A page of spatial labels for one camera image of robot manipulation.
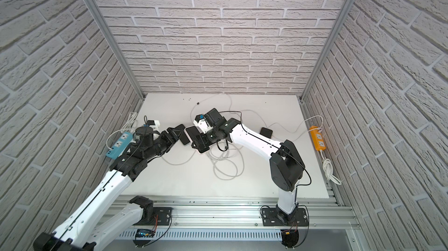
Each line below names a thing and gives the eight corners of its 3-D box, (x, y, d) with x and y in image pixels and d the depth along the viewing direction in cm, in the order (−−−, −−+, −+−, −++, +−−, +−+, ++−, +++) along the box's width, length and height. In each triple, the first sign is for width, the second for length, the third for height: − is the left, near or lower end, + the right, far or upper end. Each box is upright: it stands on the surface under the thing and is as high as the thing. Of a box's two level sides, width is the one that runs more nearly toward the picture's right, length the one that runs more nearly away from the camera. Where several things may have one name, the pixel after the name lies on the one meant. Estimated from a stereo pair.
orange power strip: (315, 150, 97) (317, 148, 95) (308, 127, 107) (309, 125, 105) (326, 150, 97) (328, 148, 96) (317, 128, 107) (319, 125, 105)
